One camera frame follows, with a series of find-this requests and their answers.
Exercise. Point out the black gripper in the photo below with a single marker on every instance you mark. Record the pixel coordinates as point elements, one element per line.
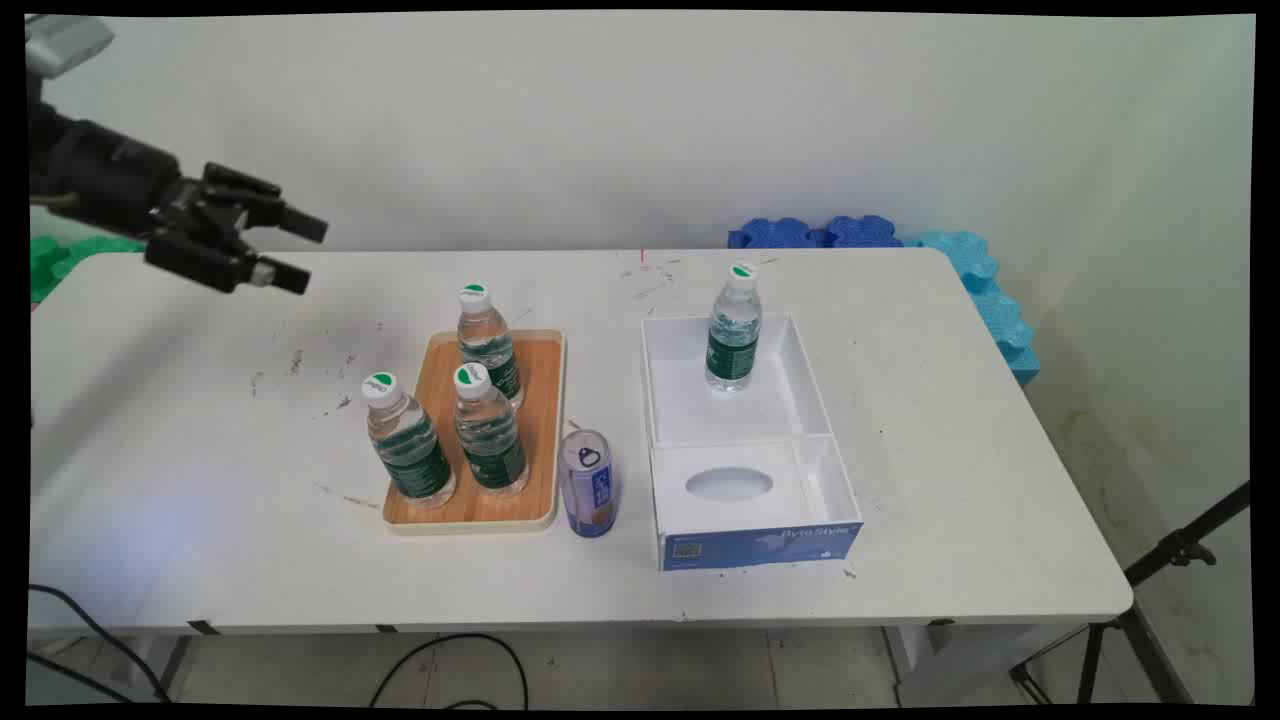
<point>105,175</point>

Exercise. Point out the clear water bottle green label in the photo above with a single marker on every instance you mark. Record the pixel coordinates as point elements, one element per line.
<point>733,340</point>
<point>488,345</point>
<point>410,450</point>
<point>490,440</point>

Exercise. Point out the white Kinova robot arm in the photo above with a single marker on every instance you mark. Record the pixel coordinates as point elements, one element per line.
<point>65,42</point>

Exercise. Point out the green foam mat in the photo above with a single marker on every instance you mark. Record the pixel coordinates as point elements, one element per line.
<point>70,258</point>

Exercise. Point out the wooden tray with cream rim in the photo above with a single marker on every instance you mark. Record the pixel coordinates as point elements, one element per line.
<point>542,400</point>

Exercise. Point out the grey metal table leg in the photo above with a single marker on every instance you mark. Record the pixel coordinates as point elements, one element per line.
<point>175,662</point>

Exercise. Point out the purple drink can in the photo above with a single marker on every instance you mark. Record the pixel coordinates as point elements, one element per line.
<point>588,495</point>

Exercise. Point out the dark blue foam mat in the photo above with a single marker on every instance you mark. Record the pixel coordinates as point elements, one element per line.
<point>775,235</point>
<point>862,232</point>

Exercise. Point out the white box with blue side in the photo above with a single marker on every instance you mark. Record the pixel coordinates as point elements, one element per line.
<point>745,425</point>

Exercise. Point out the light blue foam mat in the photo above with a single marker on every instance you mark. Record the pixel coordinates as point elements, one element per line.
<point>985,285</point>

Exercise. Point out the black tripod stand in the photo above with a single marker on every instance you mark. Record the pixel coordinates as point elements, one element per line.
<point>1180,548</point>

